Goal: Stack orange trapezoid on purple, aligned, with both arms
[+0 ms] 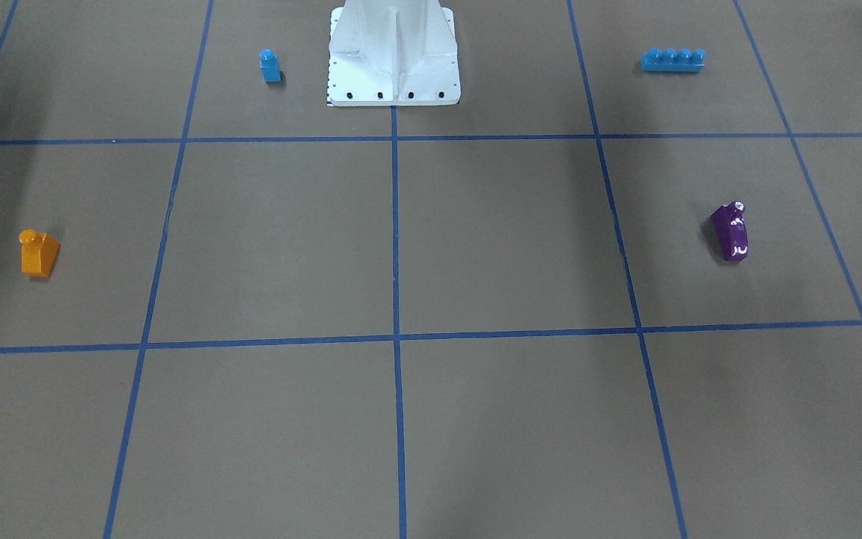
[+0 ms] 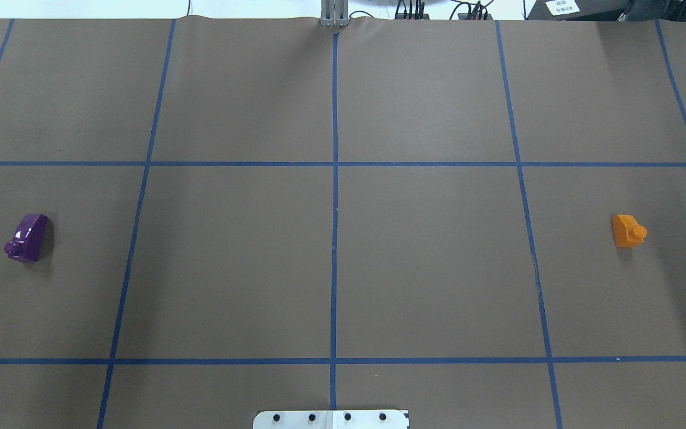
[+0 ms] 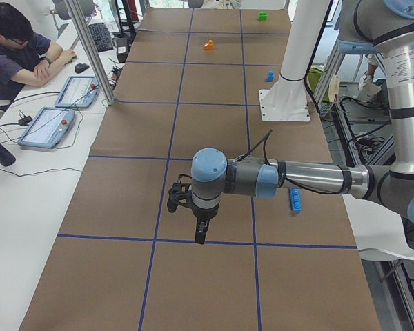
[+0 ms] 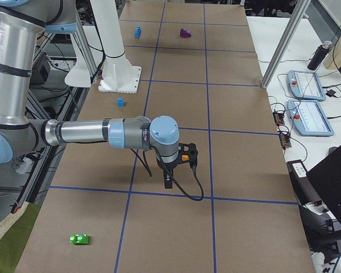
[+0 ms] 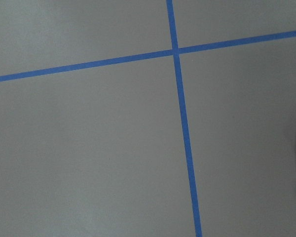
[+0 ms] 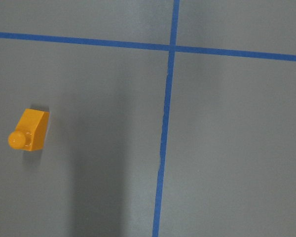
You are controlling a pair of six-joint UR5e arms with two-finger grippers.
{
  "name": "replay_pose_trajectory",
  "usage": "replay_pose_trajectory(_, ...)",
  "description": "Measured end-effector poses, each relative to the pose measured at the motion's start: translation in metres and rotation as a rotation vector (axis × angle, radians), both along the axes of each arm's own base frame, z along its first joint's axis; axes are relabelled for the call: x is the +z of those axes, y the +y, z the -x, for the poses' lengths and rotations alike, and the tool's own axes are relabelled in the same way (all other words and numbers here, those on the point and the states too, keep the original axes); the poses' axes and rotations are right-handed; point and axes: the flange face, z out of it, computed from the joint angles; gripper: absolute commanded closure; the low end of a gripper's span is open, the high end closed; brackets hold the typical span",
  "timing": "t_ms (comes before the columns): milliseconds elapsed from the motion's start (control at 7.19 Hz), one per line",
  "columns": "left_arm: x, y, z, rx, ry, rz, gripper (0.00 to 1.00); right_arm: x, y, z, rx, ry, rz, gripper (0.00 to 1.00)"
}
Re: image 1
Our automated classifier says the small blue block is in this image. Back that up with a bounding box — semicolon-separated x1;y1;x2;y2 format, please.
259;49;283;83

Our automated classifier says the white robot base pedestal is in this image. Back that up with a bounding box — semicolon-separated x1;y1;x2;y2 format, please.
326;1;462;107

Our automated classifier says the long blue block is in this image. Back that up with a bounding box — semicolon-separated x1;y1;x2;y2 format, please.
640;47;707;73

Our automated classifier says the purple trapezoid block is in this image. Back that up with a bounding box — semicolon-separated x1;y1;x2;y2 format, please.
709;201;749;262

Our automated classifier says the orange trapezoid block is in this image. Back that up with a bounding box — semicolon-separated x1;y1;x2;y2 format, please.
19;229;61;278

